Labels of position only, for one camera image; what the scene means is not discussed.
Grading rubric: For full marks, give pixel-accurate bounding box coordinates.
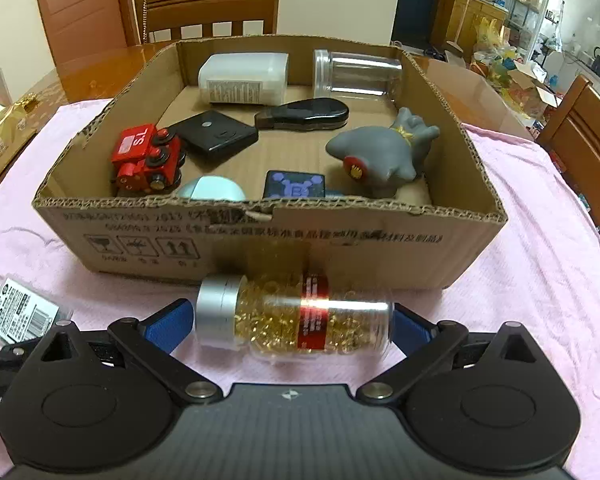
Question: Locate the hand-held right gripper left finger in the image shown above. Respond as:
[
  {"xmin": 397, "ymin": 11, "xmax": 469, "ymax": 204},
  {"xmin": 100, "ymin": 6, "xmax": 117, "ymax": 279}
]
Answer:
[{"xmin": 27, "ymin": 298, "xmax": 224, "ymax": 406}]

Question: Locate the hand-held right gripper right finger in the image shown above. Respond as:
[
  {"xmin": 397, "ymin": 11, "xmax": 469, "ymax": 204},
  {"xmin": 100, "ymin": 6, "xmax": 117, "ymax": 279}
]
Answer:
[{"xmin": 355, "ymin": 303, "xmax": 548, "ymax": 406}]

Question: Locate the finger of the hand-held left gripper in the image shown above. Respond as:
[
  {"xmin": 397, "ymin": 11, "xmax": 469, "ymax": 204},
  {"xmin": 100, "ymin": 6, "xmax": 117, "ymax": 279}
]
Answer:
[{"xmin": 0, "ymin": 339, "xmax": 41, "ymax": 361}]

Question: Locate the clear plastic case with label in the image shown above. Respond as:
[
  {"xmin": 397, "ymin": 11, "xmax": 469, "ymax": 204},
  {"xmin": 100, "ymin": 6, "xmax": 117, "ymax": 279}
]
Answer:
[{"xmin": 0, "ymin": 276, "xmax": 73, "ymax": 346}]

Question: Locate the capsule bottle with silver cap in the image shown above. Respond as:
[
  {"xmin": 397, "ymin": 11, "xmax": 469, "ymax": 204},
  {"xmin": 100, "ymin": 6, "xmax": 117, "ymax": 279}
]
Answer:
[{"xmin": 195, "ymin": 274, "xmax": 395, "ymax": 356}]

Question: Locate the cardboard box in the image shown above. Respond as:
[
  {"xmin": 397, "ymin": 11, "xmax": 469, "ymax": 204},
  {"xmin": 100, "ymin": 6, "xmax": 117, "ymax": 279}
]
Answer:
[{"xmin": 32, "ymin": 35, "xmax": 508, "ymax": 291}]

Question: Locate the light blue round object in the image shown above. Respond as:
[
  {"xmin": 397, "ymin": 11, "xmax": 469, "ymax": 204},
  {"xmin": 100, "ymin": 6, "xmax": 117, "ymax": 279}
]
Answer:
[{"xmin": 176, "ymin": 176, "xmax": 247, "ymax": 203}]

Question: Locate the red toy train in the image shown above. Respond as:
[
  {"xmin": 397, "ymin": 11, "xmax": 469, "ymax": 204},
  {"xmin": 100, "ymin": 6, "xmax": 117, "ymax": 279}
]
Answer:
[{"xmin": 111, "ymin": 122, "xmax": 187, "ymax": 196}]

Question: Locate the grey rubber animal toy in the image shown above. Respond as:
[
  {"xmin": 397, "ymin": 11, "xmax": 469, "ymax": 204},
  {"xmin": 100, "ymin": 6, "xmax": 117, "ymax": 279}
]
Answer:
[{"xmin": 325, "ymin": 106, "xmax": 441, "ymax": 200}]

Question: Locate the black cube with purple print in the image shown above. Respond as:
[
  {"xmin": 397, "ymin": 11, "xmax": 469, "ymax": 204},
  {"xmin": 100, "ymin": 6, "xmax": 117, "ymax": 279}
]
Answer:
[{"xmin": 262, "ymin": 170, "xmax": 327, "ymax": 201}]

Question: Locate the black square box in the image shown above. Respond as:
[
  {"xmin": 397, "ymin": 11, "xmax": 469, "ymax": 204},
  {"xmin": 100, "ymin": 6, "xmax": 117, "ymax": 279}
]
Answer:
[{"xmin": 169, "ymin": 110, "xmax": 259, "ymax": 157}]

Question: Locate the black teardrop-shaped case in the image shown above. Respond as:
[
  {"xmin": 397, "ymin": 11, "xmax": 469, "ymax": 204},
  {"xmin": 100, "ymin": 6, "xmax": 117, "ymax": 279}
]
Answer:
[{"xmin": 254, "ymin": 98, "xmax": 351, "ymax": 133}]

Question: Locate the white bottle with green label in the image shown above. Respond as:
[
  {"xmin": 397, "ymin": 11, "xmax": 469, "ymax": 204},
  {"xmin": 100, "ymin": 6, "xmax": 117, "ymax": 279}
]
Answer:
[{"xmin": 198, "ymin": 52, "xmax": 289, "ymax": 106}]

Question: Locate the clear plastic jar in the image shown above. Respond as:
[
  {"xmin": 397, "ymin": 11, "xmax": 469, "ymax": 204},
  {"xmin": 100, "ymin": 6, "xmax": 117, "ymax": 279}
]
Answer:
[{"xmin": 313, "ymin": 49, "xmax": 403, "ymax": 101}]

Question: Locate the pink cloth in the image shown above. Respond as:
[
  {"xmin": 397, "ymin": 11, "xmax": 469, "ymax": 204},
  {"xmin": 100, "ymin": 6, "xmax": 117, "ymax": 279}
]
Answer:
[{"xmin": 0, "ymin": 97, "xmax": 600, "ymax": 480}]

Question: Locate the gold foil package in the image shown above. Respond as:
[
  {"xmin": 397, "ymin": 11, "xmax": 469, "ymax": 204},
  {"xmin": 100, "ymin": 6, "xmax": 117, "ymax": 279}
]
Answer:
[{"xmin": 0, "ymin": 92, "xmax": 43, "ymax": 196}]

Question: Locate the wooden chair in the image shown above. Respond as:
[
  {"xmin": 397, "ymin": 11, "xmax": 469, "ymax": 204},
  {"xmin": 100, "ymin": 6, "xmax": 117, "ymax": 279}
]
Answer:
[
  {"xmin": 537, "ymin": 75, "xmax": 600, "ymax": 261},
  {"xmin": 132, "ymin": 0, "xmax": 282, "ymax": 45}
]

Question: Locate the open cardboard carton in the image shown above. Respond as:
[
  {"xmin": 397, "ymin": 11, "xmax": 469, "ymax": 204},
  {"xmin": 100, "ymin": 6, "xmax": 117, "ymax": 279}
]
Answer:
[{"xmin": 510, "ymin": 67, "xmax": 563, "ymax": 108}]

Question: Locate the yellow plastic bag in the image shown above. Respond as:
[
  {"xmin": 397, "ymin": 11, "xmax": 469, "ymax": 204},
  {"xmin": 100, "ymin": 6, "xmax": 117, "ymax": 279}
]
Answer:
[{"xmin": 472, "ymin": 15, "xmax": 503, "ymax": 47}]

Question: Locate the wooden door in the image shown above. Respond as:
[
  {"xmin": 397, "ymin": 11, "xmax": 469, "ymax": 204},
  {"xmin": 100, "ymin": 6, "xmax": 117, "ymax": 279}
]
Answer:
[{"xmin": 30, "ymin": 0, "xmax": 131, "ymax": 73}]

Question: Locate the wooden cabinet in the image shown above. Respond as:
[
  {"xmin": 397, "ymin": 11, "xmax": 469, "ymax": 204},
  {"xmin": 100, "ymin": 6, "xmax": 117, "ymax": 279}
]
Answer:
[{"xmin": 432, "ymin": 0, "xmax": 508, "ymax": 53}]

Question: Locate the dark blue door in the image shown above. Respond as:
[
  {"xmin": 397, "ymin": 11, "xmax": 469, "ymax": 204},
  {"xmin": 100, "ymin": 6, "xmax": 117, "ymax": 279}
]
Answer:
[{"xmin": 392, "ymin": 0, "xmax": 453, "ymax": 46}]

